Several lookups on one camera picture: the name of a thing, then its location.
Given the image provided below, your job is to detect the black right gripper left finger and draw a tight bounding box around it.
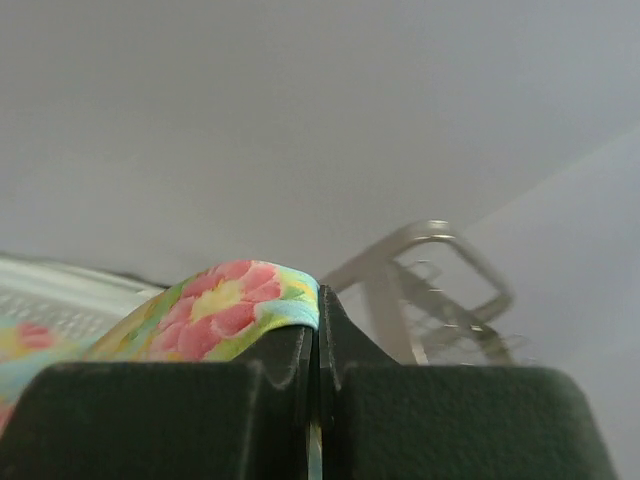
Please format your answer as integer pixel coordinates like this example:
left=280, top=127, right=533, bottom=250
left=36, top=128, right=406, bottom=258
left=1, top=327, right=313, bottom=479

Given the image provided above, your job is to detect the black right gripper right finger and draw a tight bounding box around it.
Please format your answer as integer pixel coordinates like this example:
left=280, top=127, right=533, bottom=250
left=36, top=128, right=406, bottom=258
left=318, top=287, right=617, bottom=479

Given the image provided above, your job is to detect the pastel floral garment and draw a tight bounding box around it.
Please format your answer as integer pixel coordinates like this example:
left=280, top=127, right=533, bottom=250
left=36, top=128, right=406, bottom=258
left=1, top=260, right=320, bottom=479

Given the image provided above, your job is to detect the metal dish rack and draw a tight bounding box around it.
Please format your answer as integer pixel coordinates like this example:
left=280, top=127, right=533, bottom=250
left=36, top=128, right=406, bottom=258
left=322, top=220, right=529, bottom=366

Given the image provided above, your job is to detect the white plastic basket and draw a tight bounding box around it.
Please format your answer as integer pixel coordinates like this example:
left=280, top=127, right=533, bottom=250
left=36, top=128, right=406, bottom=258
left=1, top=254, right=164, bottom=339

